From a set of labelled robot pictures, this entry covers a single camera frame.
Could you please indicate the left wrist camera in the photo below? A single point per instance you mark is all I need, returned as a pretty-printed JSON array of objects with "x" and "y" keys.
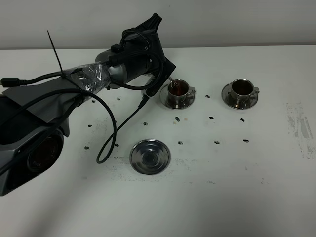
[{"x": 158, "y": 75}]

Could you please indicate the left steel cup saucer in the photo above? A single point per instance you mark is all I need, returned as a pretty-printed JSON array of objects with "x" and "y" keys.
[{"x": 166, "y": 100}]

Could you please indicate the right steel teacup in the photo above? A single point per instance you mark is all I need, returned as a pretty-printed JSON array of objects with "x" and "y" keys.
[{"x": 243, "y": 89}]

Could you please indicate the steel teacup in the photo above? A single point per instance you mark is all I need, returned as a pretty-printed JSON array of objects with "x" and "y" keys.
[
  {"x": 243, "y": 89},
  {"x": 179, "y": 90}
]

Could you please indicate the steel cup saucer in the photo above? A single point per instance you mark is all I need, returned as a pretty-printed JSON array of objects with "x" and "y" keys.
[
  {"x": 166, "y": 100},
  {"x": 237, "y": 103}
]

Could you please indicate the steel teapot saucer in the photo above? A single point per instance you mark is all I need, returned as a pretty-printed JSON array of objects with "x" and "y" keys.
[{"x": 150, "y": 157}]

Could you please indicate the left steel teacup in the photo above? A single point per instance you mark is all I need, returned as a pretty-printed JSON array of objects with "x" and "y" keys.
[{"x": 179, "y": 90}]

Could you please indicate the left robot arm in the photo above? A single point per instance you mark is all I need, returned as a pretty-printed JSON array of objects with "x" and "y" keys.
[{"x": 34, "y": 114}]

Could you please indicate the right steel cup saucer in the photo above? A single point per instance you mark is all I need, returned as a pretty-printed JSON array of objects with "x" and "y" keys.
[{"x": 237, "y": 103}]

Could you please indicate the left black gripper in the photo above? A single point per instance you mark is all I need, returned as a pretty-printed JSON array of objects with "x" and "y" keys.
[{"x": 144, "y": 38}]

